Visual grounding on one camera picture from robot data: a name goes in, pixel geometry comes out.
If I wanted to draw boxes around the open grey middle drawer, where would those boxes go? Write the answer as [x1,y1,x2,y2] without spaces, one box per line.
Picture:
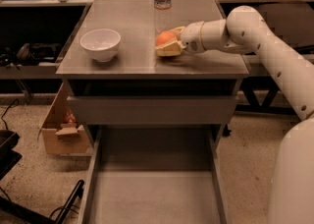
[78,127,232,224]

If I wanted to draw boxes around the orange fruit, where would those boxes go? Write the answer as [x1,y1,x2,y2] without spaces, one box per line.
[155,30,177,46]

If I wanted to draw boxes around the white ceramic bowl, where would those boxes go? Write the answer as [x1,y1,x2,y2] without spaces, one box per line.
[79,28,121,62]

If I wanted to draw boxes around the black floor cable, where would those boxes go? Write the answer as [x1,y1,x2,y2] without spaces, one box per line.
[0,98,20,132]

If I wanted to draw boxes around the cardboard box on floor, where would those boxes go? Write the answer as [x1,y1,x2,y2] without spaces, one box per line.
[41,84,91,155]

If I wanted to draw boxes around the black headphones on shelf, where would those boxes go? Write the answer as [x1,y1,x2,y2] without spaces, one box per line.
[0,43,62,67]

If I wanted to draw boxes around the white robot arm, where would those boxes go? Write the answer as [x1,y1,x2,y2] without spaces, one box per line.
[155,6,314,224]

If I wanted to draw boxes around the closed grey top drawer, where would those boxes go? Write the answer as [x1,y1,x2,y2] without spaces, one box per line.
[67,96,236,125]

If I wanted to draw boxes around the grey drawer cabinet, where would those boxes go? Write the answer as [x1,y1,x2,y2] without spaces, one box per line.
[57,0,248,142]

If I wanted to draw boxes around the black stand base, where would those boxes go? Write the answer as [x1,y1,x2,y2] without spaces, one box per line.
[0,130,84,224]

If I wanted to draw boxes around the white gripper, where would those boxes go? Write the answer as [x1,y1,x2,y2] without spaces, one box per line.
[155,22,205,57]

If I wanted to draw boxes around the black chair seat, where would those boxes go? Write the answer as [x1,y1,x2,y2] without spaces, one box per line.
[258,3,314,53]

